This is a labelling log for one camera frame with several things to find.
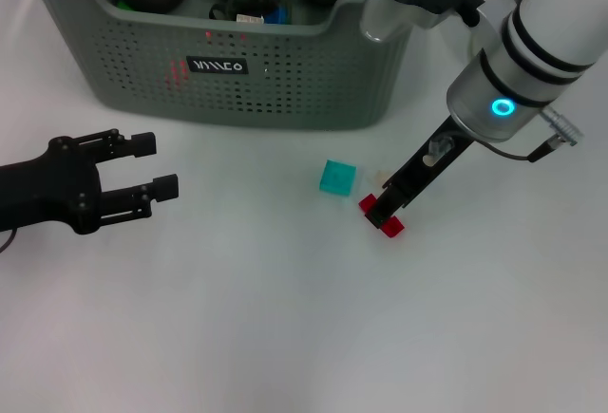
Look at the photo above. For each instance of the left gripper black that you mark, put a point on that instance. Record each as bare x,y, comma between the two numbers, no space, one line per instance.
47,190

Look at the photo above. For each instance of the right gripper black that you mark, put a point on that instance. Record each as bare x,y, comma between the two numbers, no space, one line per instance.
418,175

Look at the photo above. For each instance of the dark red long toy brick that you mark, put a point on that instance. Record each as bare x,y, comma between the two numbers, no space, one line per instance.
392,229

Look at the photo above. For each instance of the teal square toy brick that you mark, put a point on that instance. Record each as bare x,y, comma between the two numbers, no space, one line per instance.
337,178

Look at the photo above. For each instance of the green toy brick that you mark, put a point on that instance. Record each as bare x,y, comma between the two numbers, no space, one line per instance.
122,5

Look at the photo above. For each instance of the blue square toy brick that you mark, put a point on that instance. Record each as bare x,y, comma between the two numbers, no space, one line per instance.
276,16

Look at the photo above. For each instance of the grey perforated storage basket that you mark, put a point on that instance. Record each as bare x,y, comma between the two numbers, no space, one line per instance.
285,90

